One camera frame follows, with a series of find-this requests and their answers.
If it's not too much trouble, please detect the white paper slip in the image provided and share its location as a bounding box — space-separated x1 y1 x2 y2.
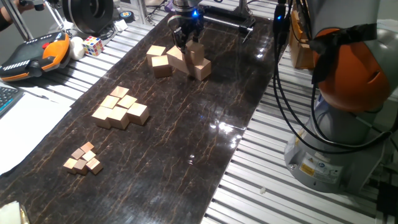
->
115 19 129 32
58 17 74 30

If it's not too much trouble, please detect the orange black teach pendant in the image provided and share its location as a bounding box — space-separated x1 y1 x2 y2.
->
0 30 72 83

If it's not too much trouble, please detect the small wooden cube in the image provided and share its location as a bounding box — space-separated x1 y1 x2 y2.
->
85 157 104 175
80 141 95 154
70 147 85 161
63 157 78 174
81 150 97 162
73 158 89 176

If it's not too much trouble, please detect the black strap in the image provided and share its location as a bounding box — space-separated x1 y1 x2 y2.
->
309 23 379 85

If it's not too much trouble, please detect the medium wooden cube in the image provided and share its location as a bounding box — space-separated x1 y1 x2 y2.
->
107 106 131 131
91 105 112 130
109 85 130 99
99 95 121 110
116 94 138 110
126 102 150 126

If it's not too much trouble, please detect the gold white small box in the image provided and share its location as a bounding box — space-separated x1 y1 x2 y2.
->
0 200 30 224

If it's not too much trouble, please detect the black desk clamp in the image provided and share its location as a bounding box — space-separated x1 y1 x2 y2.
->
198 5 256 44

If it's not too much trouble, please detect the open cardboard box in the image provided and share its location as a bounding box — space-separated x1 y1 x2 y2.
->
288 9 315 70

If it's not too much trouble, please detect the black filament spool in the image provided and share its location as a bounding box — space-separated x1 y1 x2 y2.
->
61 0 114 35

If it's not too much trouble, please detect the colourful puzzle cube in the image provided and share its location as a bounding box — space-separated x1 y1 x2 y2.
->
81 35 105 57

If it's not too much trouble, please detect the bare person hand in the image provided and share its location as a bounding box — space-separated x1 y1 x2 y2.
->
12 1 35 15

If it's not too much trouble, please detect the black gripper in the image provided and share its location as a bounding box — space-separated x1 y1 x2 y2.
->
167 0 205 54

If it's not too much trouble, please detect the large white paper sheet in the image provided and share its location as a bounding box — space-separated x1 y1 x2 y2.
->
0 90 72 175

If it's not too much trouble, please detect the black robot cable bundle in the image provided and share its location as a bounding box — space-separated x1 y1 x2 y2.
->
272 0 394 156

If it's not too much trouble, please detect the small black handheld device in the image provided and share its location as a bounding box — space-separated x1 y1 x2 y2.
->
19 0 46 12

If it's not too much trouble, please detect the forearm in black sleeve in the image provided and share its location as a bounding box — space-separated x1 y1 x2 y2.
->
0 6 15 32

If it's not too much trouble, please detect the black marble pattern mat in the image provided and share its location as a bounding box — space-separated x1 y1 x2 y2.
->
0 11 279 224

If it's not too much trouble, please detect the white rounded plastic object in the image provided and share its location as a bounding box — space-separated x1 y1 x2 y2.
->
68 36 85 61

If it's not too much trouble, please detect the black computer keyboard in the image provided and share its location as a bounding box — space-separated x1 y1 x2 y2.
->
0 85 25 118

